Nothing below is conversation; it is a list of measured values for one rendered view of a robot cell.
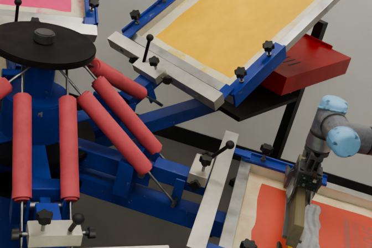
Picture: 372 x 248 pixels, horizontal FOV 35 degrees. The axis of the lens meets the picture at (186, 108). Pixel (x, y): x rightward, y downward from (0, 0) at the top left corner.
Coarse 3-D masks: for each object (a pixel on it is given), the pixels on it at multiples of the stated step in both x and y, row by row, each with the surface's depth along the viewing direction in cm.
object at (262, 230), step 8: (256, 224) 182; (264, 224) 183; (272, 224) 184; (256, 232) 178; (264, 232) 179; (272, 232) 180; (280, 232) 181; (256, 240) 175; (264, 240) 176; (272, 240) 177; (280, 240) 177; (320, 240) 182
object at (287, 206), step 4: (288, 204) 179; (288, 208) 177; (288, 212) 175; (284, 216) 173; (288, 216) 173; (284, 220) 171; (288, 220) 171; (284, 224) 169; (284, 228) 167; (284, 232) 166; (284, 236) 165; (300, 240) 164
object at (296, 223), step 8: (296, 192) 174; (304, 192) 174; (296, 200) 170; (304, 200) 170; (296, 208) 166; (304, 208) 167; (296, 216) 162; (288, 224) 169; (296, 224) 159; (288, 232) 164; (296, 232) 160; (288, 240) 161; (296, 240) 161
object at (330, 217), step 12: (264, 192) 199; (276, 192) 200; (264, 204) 192; (276, 204) 194; (324, 204) 201; (264, 216) 186; (276, 216) 188; (324, 216) 194; (336, 216) 196; (348, 216) 197; (360, 216) 199; (324, 228) 188; (336, 228) 190; (336, 240) 184
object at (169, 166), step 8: (160, 160) 185; (168, 160) 186; (152, 168) 182; (160, 168) 181; (168, 168) 182; (176, 168) 183; (184, 168) 184; (160, 176) 182; (168, 176) 182; (176, 176) 181; (184, 176) 181; (168, 184) 183; (192, 192) 182; (200, 192) 182
